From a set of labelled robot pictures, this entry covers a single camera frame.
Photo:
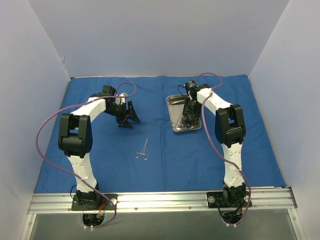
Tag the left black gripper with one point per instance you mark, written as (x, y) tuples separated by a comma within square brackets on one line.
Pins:
[(124, 113)]

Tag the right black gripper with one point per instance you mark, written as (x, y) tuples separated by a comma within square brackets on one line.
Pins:
[(189, 112)]

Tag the stainless steel instrument tray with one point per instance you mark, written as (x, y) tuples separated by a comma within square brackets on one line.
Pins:
[(175, 103)]

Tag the steel forceps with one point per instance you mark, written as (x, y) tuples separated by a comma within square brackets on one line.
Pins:
[(177, 123), (142, 154)]

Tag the blue surgical drape cloth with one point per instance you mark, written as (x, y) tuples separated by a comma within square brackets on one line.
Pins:
[(186, 161)]

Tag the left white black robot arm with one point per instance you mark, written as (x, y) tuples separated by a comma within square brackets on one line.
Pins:
[(75, 136)]

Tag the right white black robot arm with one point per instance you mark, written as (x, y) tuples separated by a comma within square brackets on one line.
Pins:
[(229, 130)]

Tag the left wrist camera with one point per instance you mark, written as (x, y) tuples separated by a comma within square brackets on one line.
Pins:
[(121, 99)]

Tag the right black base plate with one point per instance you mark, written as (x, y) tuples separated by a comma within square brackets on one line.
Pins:
[(219, 199)]

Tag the aluminium front rail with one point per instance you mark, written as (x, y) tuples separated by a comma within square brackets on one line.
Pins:
[(146, 202)]

